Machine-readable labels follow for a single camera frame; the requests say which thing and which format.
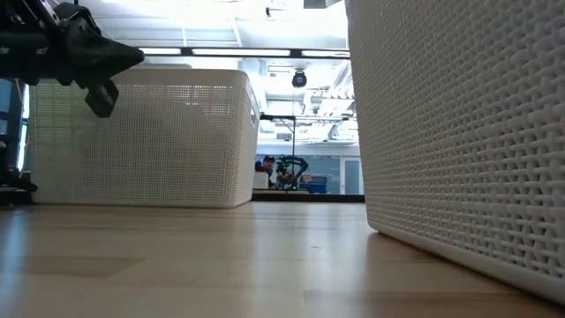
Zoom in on black aluminium table frame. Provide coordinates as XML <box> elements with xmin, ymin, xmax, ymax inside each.
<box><xmin>251</xmin><ymin>193</ymin><xmax>366</xmax><ymax>205</ymax></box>

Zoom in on person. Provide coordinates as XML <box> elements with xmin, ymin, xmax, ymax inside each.
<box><xmin>254</xmin><ymin>154</ymin><xmax>280</xmax><ymax>190</ymax></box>

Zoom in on black overhead camera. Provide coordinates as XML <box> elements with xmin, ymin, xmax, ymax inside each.
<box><xmin>290</xmin><ymin>68</ymin><xmax>308</xmax><ymax>89</ymax></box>

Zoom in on white basket for light clothes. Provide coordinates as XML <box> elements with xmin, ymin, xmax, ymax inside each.
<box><xmin>345</xmin><ymin>0</ymin><xmax>565</xmax><ymax>307</ymax></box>

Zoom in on white basket for dark clothes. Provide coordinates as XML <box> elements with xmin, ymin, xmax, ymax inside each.
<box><xmin>27</xmin><ymin>67</ymin><xmax>262</xmax><ymax>209</ymax></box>

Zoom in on grey ceiling box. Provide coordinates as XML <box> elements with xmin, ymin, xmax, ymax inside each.
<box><xmin>303</xmin><ymin>0</ymin><xmax>343</xmax><ymax>10</ymax></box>

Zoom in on black background stand frame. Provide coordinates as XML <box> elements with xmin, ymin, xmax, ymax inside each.
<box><xmin>259</xmin><ymin>113</ymin><xmax>298</xmax><ymax>192</ymax></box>

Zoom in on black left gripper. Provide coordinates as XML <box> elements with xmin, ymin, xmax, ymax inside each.
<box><xmin>0</xmin><ymin>0</ymin><xmax>146</xmax><ymax>119</ymax></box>

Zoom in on blue background bin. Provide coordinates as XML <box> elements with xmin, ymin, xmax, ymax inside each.
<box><xmin>310</xmin><ymin>175</ymin><xmax>329</xmax><ymax>194</ymax></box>

